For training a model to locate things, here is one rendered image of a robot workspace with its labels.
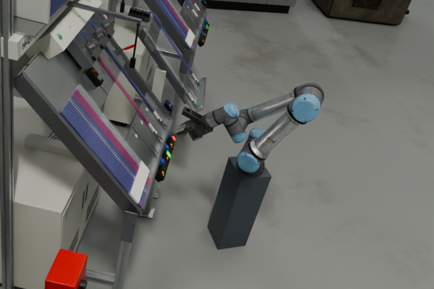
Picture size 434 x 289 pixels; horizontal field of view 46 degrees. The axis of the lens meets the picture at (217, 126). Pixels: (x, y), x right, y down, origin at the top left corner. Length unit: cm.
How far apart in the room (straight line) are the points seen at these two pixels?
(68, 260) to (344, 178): 249
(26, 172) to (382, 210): 241
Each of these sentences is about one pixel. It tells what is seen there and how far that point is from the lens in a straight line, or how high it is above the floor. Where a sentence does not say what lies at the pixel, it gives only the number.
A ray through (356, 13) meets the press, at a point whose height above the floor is 12.
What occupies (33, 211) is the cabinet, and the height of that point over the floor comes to 59.
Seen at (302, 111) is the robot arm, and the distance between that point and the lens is 227.
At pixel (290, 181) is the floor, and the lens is 366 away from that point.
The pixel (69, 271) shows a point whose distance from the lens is 183.
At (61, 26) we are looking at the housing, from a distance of 206.
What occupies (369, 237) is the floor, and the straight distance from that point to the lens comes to 354.
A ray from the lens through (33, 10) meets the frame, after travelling 187.
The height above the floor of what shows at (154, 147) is 74.
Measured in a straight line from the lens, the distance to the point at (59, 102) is 197.
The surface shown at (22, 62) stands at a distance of 233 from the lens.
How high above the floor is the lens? 223
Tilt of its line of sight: 35 degrees down
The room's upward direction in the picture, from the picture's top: 16 degrees clockwise
